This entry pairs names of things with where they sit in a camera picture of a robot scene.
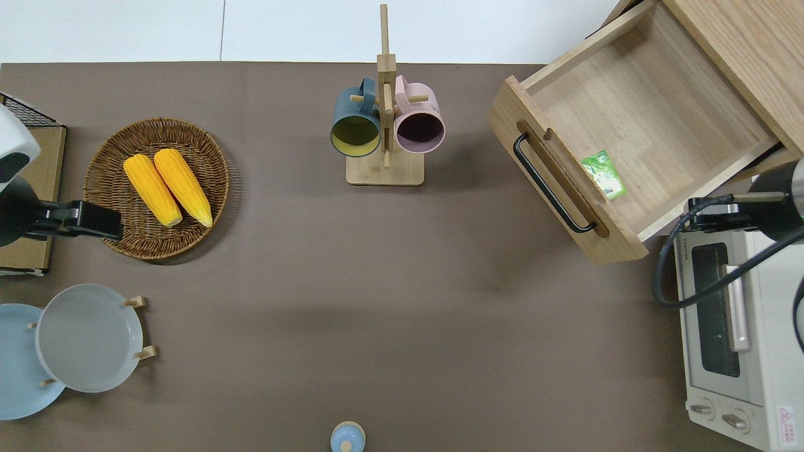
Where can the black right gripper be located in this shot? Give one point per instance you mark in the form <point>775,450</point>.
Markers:
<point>713,215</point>

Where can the green tea box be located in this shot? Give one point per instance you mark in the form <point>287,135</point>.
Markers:
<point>604,176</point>

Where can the pink mug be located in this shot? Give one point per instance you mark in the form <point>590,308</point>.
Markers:
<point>428,110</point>

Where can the wooden plate rack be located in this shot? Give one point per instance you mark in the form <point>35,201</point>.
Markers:
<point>146,353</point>

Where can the light blue plate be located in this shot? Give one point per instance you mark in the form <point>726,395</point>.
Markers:
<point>16,376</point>

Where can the blue round bell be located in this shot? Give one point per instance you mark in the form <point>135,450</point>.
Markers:
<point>347,437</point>

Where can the dark blue mug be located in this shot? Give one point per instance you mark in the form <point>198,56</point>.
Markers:
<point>345,108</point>

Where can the yellow corn cob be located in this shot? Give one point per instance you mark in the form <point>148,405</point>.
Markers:
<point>183,186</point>
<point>152,190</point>

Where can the grey plate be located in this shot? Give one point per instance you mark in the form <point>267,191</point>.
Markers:
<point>88,339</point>

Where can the round wicker basket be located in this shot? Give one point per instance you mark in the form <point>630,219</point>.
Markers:
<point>119,232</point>

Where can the light wooden drawer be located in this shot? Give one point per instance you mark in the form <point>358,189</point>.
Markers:
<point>641,107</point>

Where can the light wooden cabinet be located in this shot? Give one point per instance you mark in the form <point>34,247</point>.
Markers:
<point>754,56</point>

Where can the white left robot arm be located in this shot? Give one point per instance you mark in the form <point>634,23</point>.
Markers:
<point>12,144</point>

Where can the wooden mug tree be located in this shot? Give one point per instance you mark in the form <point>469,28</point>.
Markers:
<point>384,172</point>

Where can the white toaster oven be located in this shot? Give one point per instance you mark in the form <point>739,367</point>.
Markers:
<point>772,351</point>

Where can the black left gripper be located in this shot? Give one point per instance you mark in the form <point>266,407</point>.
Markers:
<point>94,221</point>

